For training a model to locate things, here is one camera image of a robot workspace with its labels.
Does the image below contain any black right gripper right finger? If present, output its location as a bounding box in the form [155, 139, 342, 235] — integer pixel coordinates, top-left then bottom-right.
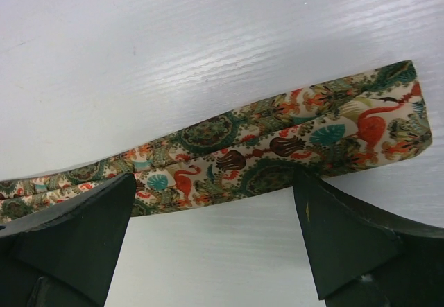
[293, 168, 443, 306]

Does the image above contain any paisley patterned tie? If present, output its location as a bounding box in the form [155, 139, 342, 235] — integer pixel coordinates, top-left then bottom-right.
[1, 60, 432, 223]

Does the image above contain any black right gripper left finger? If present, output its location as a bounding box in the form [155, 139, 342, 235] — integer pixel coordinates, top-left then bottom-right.
[1, 174, 135, 306]

